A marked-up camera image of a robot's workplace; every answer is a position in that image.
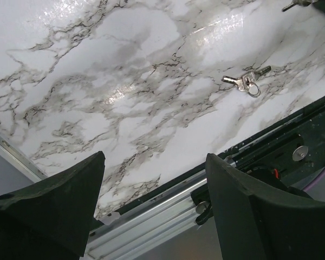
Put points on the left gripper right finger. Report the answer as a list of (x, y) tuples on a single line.
[(255, 220)]

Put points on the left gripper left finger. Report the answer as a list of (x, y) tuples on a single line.
[(52, 219)]

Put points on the silver key set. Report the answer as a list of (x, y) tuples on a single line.
[(248, 82)]

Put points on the black mounting base plate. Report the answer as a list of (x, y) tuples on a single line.
[(291, 149)]

